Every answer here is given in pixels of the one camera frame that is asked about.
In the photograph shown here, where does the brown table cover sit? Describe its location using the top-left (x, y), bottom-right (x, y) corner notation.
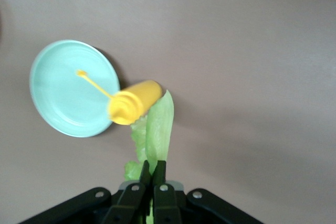
top-left (0, 0), bottom-right (336, 224)

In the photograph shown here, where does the yellow mustard squeeze bottle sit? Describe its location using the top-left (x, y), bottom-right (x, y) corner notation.
top-left (75, 69), bottom-right (163, 126)

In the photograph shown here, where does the mint green plate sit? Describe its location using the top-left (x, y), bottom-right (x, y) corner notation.
top-left (29, 39), bottom-right (121, 138)

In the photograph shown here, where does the green lettuce leaf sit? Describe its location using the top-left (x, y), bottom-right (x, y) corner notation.
top-left (123, 89), bottom-right (175, 224)

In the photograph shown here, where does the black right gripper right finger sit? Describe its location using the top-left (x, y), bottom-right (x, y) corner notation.
top-left (153, 160), bottom-right (263, 224)

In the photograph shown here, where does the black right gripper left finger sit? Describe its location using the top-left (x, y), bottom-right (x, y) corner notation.
top-left (18, 160), bottom-right (152, 224)

